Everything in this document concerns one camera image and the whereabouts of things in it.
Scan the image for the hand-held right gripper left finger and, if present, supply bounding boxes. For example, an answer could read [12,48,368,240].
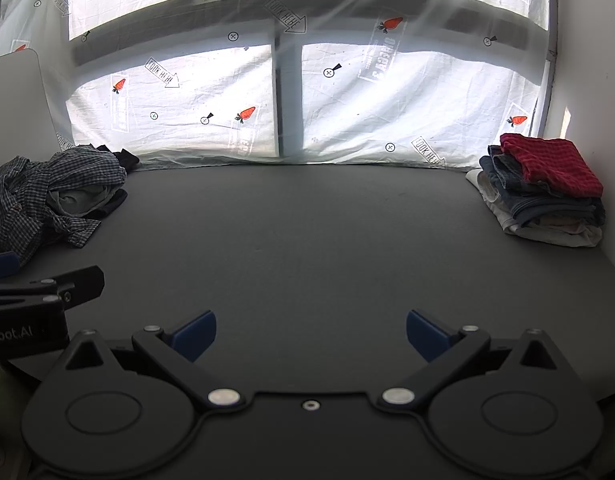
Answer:
[62,310,248,411]

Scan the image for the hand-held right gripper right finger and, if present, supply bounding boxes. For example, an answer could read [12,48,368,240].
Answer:
[380,309,563,411]

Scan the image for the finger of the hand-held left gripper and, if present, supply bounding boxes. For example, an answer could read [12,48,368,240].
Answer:
[0,252,21,282]
[0,265,106,311]

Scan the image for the blue plaid shirt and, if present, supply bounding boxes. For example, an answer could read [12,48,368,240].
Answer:
[0,144,128,268]

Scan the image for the grey garment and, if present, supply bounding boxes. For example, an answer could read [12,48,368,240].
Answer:
[48,182,123,217]

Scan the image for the white folded garment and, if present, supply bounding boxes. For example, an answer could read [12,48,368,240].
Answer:
[466,169,603,249]

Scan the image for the blue denim jeans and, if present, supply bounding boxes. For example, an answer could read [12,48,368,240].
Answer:
[479,145,607,229]

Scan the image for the white printed curtain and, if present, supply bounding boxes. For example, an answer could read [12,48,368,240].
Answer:
[0,0,559,171]

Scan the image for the red checked garment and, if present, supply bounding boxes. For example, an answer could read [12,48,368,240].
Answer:
[500,132,604,199]

